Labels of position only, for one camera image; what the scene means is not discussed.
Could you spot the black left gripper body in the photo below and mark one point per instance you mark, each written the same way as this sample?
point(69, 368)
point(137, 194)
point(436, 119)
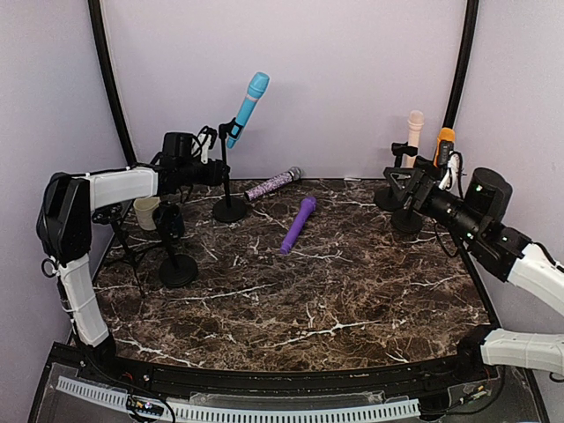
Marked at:
point(189, 175)

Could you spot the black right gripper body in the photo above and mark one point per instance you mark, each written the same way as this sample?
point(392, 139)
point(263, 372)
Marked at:
point(462, 219)

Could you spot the black stand holding blue microphone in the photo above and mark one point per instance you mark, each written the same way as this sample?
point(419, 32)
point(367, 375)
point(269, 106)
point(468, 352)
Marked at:
point(228, 209)

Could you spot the black tripod shock-mount stand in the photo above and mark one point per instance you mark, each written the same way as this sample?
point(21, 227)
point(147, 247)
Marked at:
point(123, 247)

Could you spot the purple microphone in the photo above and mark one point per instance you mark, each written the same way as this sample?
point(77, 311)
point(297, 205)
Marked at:
point(308, 206)

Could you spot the black stand holding purple microphone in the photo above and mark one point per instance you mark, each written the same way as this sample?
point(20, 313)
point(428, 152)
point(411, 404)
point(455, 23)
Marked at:
point(177, 270)

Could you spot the rhinestone silver-head microphone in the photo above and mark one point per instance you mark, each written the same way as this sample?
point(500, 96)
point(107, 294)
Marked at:
point(278, 181)

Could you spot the light blue microphone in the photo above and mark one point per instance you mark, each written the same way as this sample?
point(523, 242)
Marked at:
point(256, 89)

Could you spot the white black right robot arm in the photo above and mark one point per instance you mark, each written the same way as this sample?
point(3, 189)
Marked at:
point(513, 257)

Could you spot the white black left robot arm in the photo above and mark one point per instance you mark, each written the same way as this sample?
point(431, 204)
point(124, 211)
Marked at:
point(71, 202)

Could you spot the black stand holding white microphone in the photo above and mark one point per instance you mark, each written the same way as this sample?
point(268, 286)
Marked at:
point(384, 198)

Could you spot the black stand holding orange microphone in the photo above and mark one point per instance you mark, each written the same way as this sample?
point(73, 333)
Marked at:
point(407, 220)

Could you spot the orange microphone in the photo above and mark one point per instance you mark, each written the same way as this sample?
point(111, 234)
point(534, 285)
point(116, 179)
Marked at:
point(444, 147)

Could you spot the cream white microphone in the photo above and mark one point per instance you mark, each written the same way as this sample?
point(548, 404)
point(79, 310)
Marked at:
point(416, 121)

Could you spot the white paper cup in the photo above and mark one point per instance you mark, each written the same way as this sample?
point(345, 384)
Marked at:
point(144, 208)

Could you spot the dark blue cup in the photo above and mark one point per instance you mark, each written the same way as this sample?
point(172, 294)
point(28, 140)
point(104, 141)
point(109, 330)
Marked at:
point(169, 222)

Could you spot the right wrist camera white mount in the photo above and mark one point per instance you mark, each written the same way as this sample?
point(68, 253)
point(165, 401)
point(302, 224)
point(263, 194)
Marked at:
point(452, 172)

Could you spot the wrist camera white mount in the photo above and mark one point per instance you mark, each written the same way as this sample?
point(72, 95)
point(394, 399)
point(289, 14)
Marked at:
point(202, 143)
point(452, 172)

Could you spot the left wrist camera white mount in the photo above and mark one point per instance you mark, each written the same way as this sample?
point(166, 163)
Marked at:
point(202, 143)

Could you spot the black right corner frame post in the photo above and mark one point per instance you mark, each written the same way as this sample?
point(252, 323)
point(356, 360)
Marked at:
point(462, 62)

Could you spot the black corner frame post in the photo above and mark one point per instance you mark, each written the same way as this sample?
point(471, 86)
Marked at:
point(108, 79)
point(462, 62)

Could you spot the black front table rail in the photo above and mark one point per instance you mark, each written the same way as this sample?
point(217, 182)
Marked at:
point(421, 379)

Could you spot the black left corner frame post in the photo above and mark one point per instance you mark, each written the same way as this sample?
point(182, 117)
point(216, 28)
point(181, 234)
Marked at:
point(108, 79)

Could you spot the white slotted cable duct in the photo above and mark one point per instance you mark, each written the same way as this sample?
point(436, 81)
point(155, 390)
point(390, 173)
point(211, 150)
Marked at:
point(149, 409)

